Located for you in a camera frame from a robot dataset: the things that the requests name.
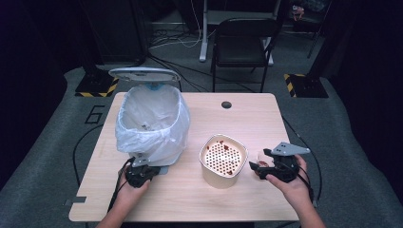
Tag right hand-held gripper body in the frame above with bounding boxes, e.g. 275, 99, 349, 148
269, 142, 311, 184

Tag person's right hand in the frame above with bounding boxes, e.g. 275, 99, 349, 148
265, 155, 313, 207

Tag black base with hazard stripes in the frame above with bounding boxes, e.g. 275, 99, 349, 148
74, 67, 123, 98
283, 73, 330, 99

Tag person's left hand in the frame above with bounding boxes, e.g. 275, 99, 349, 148
118, 175, 151, 207

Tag right hand-held gripper black cable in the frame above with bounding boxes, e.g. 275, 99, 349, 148
283, 161, 317, 203

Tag white floor cables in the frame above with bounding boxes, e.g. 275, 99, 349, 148
148, 0, 203, 50

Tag white grey pedal trash can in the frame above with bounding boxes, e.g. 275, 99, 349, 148
108, 66, 191, 176

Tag left hand-held gripper black cable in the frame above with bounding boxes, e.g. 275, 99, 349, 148
106, 157, 136, 213

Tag white desk frame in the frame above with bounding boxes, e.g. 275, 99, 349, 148
199, 0, 283, 67

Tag hand-held gripper black cable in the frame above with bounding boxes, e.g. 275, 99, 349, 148
283, 161, 317, 203
106, 157, 136, 213

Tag grey table bracket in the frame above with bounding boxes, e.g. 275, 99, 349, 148
64, 196, 87, 207

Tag black floor cable bundle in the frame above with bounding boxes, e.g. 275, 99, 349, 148
146, 52, 256, 93

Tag beige container with perforated strainer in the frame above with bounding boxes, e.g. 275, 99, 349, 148
198, 133, 249, 190

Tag white plastic trash bag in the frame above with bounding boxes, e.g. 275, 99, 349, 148
114, 85, 191, 167

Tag black folding chair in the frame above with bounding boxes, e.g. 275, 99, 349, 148
210, 17, 279, 93

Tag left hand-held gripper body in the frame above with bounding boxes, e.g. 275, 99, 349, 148
125, 157, 160, 188

